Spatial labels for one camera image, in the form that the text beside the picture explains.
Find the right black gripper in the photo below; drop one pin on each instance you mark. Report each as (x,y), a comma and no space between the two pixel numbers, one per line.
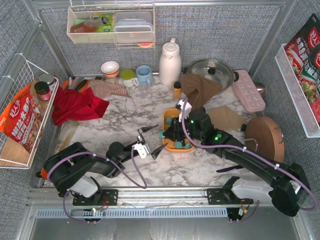
(171,133)

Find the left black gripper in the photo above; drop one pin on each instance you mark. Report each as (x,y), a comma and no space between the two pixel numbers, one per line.
(140,140)

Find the dark teal capsule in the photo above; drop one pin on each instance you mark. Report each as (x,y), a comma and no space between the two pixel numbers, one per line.
(187,145)

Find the brown cork mat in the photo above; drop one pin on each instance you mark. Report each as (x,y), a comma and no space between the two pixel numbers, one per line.
(224,118)

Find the orange plastic storage basket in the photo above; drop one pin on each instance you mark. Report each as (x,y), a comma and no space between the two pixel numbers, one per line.
(173,146)

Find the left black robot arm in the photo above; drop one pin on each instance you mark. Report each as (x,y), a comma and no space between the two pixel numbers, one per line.
(67,169)

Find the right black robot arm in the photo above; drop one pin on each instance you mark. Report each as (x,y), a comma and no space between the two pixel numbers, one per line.
(289,186)

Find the teal capsule right edge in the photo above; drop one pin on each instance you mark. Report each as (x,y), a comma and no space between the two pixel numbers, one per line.
(161,135)

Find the brown towel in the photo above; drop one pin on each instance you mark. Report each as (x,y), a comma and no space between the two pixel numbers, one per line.
(198,89)

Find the orange spice bottle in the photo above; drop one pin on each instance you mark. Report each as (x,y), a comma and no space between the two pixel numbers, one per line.
(177,90)

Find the steel pot with lid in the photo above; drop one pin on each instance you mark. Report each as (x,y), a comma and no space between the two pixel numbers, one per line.
(216,71)

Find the pink egg tray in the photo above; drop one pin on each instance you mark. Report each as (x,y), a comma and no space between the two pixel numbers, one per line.
(247,93)

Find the round wooden board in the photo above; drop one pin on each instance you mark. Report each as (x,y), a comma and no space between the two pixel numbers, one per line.
(263,135)

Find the white thermos jug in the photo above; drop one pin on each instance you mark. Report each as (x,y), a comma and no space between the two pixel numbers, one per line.
(170,63)

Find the green lidded white cup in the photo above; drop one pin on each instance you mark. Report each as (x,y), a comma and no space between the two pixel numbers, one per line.
(128,78)

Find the blue mug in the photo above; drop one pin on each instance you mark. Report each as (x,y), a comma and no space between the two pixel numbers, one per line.
(144,76)

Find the striped beige cloth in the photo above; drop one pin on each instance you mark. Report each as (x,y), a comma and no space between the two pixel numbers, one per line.
(102,89)

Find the white orange striped bowl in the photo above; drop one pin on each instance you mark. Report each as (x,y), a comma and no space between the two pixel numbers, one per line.
(110,69)

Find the red cloth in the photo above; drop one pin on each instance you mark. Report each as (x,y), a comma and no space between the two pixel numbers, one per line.
(73,105)

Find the silver lidded jar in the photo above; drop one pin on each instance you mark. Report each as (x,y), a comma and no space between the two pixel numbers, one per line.
(49,79)

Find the clear plastic food containers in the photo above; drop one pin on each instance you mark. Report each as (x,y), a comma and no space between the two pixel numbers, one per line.
(133,26)

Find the dark lidded jar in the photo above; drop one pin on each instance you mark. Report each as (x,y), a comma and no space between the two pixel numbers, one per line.
(42,90)

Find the green drink bottle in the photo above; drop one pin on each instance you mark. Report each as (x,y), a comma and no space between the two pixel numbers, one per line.
(107,20)

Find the red seasoning bag left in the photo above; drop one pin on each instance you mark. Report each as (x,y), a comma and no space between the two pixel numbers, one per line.
(19,121)

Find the red seasoning bags right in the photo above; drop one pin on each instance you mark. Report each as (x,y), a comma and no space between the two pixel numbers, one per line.
(303,53)

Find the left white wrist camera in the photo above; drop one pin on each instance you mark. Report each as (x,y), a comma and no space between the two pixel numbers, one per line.
(143,149)

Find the purple spatula handle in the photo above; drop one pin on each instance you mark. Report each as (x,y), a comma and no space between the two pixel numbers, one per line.
(227,169)

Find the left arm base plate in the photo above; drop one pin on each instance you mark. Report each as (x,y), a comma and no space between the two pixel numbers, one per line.
(103,197)

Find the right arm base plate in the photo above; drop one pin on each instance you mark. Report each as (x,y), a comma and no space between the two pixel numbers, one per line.
(220,196)

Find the white wire basket right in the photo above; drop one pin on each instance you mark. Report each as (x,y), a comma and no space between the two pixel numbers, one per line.
(298,98)

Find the white wire basket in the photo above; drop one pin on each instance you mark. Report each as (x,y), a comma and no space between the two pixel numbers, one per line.
(12,154)
(298,98)

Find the cream wall storage rack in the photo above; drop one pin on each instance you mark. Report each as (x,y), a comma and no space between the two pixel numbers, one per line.
(82,30)

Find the white wire basket left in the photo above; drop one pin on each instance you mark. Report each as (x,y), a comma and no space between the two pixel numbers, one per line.
(12,154)

